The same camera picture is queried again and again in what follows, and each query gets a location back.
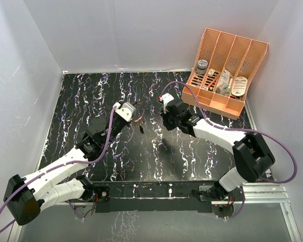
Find bunch of small keys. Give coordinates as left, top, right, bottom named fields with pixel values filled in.
left=133, top=120, right=144, bottom=134

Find silver metal keyring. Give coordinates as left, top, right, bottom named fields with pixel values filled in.
left=133, top=108, right=144, bottom=123

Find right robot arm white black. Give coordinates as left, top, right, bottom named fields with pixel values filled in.
left=159, top=94, right=275, bottom=200

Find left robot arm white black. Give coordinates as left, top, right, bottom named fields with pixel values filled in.
left=4, top=108, right=132, bottom=225

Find black marble pattern mat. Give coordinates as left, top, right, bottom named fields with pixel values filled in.
left=39, top=72, right=235, bottom=182

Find grey green small box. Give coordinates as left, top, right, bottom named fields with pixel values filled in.
left=216, top=83, right=229, bottom=96

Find orange plastic file organizer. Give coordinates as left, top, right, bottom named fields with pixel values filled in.
left=181, top=28, right=268, bottom=120

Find small white card box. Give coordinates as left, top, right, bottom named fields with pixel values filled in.
left=208, top=69, right=215, bottom=76

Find grey round jar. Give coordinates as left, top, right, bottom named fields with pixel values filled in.
left=195, top=59, right=208, bottom=75

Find white paper packets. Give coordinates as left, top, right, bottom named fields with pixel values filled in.
left=218, top=68, right=232, bottom=85

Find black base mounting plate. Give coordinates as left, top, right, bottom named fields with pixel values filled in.
left=90, top=180, right=246, bottom=214

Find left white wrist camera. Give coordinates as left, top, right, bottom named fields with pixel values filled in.
left=113, top=102, right=136, bottom=122

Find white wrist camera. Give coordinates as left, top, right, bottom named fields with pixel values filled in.
left=113, top=102, right=136, bottom=122
left=158, top=93, right=174, bottom=113

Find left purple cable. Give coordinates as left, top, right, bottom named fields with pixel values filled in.
left=0, top=105, right=118, bottom=234

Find purple cable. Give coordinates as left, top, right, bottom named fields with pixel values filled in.
left=0, top=105, right=118, bottom=234
left=161, top=82, right=298, bottom=184

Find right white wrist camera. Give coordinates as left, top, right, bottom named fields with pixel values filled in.
left=158, top=93, right=174, bottom=113

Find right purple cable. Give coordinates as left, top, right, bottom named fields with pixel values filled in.
left=161, top=82, right=298, bottom=184

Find aluminium frame rail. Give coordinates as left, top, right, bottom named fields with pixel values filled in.
left=238, top=183, right=291, bottom=205

